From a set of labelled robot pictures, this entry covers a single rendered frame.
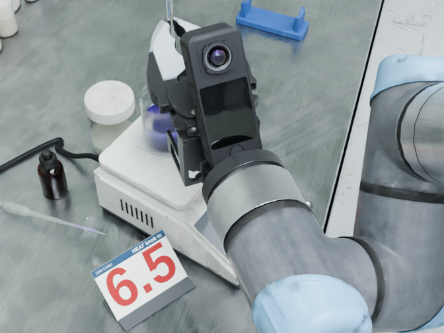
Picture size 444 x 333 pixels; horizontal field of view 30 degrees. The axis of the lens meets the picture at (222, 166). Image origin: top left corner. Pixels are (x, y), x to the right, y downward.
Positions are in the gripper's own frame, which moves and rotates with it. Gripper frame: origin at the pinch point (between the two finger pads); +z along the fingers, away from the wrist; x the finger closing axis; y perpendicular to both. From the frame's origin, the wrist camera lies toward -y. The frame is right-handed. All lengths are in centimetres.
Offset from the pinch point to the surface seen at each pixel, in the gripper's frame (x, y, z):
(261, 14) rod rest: 20.8, 24.6, 26.5
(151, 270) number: -6.7, 23.9, -10.2
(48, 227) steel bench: -15.8, 25.8, 0.8
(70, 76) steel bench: -7.6, 25.6, 24.4
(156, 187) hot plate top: -4.0, 17.2, -4.8
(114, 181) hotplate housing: -7.7, 19.0, -0.9
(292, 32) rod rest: 23.4, 24.7, 21.5
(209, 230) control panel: 0.0, 20.2, -9.9
